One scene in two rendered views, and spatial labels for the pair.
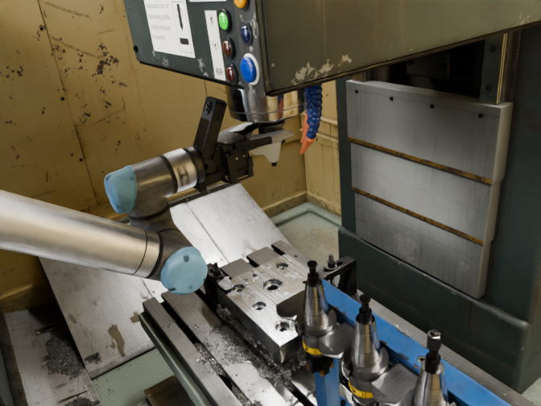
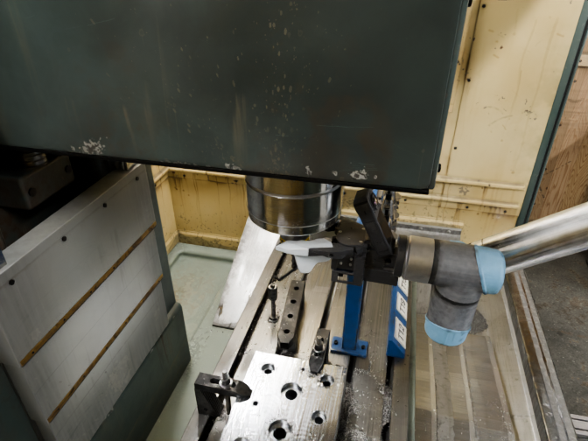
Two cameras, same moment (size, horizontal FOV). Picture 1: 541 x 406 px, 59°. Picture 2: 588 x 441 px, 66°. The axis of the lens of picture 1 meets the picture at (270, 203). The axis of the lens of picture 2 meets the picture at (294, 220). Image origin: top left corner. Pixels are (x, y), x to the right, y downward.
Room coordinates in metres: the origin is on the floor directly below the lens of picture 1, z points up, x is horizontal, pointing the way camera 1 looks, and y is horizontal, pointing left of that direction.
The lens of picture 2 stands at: (1.39, 0.45, 1.85)
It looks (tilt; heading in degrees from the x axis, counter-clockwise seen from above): 32 degrees down; 225
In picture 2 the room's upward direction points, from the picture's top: straight up
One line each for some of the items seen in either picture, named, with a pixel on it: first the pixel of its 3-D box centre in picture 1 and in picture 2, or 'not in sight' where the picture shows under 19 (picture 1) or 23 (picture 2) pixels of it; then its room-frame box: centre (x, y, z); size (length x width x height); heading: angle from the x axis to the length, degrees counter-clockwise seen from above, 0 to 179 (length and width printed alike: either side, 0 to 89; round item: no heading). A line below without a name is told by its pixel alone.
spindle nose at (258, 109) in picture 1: (265, 80); (294, 179); (0.93, -0.02, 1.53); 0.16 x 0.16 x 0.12
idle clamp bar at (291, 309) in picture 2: not in sight; (291, 317); (0.72, -0.24, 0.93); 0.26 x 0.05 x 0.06; 37
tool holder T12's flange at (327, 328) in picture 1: (316, 323); not in sight; (0.59, -0.05, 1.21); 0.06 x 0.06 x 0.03
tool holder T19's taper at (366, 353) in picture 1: (365, 337); (387, 209); (0.50, -0.11, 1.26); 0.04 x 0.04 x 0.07
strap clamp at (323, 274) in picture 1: (333, 277); (224, 393); (1.03, -0.15, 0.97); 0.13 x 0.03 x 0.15; 122
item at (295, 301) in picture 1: (295, 306); not in sight; (0.64, -0.02, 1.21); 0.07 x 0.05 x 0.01; 122
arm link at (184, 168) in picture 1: (180, 170); (416, 257); (0.82, 0.16, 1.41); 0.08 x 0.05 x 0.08; 32
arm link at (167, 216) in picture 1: (157, 236); (451, 305); (0.77, 0.21, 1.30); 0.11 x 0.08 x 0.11; 27
